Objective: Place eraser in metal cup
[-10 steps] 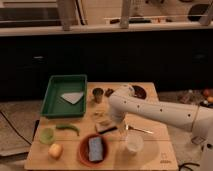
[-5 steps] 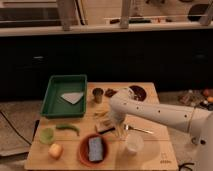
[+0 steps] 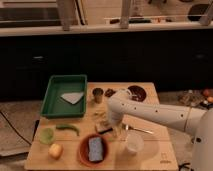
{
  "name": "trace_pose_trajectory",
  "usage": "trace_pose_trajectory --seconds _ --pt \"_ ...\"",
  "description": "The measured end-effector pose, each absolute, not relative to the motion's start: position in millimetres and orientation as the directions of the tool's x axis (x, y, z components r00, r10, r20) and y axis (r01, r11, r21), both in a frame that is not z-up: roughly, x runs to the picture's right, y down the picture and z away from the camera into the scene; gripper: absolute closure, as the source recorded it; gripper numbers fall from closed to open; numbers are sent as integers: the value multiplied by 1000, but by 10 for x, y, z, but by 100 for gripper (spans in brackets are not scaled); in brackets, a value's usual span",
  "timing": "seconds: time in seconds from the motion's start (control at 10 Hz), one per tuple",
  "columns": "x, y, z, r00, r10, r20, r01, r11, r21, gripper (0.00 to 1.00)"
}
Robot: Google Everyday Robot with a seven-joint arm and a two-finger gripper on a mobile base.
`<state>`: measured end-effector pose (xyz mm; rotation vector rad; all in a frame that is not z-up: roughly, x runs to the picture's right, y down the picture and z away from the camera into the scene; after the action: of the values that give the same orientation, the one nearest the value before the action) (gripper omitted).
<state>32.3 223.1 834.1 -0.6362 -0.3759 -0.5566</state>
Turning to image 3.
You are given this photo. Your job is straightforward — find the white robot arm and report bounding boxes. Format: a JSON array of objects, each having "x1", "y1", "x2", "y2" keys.
[{"x1": 107, "y1": 89, "x2": 213, "y2": 171}]

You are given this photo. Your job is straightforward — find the clear plastic cup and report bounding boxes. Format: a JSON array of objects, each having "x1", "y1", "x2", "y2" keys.
[{"x1": 124, "y1": 132, "x2": 144, "y2": 155}]

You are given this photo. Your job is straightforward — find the green plastic cup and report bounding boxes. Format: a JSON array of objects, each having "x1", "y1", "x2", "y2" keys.
[{"x1": 39, "y1": 128, "x2": 54, "y2": 145}]

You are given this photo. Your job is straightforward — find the dark red bowl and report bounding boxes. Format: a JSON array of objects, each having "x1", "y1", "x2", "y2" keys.
[{"x1": 128, "y1": 85, "x2": 147, "y2": 102}]

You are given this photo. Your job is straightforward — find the white cloth piece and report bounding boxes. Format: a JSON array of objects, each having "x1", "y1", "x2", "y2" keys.
[{"x1": 61, "y1": 92, "x2": 84, "y2": 104}]

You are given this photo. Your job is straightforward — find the green plastic tray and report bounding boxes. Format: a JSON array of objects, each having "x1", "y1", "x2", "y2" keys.
[{"x1": 41, "y1": 75, "x2": 87, "y2": 118}]

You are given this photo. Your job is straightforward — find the blue sponge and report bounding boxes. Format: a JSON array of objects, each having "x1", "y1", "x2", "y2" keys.
[{"x1": 89, "y1": 137, "x2": 103, "y2": 162}]

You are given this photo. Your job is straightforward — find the green chili pepper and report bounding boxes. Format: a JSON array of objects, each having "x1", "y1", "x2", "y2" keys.
[{"x1": 56, "y1": 124, "x2": 80, "y2": 136}]

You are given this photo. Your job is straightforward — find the orange bowl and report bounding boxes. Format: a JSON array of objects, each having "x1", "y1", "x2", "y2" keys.
[{"x1": 77, "y1": 134, "x2": 109, "y2": 167}]

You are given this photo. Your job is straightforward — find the yellow lemon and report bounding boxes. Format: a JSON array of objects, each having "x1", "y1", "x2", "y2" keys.
[{"x1": 48, "y1": 144, "x2": 63, "y2": 159}]

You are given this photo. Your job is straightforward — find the black cable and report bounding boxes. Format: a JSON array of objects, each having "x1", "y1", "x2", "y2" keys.
[{"x1": 0, "y1": 110, "x2": 33, "y2": 146}]

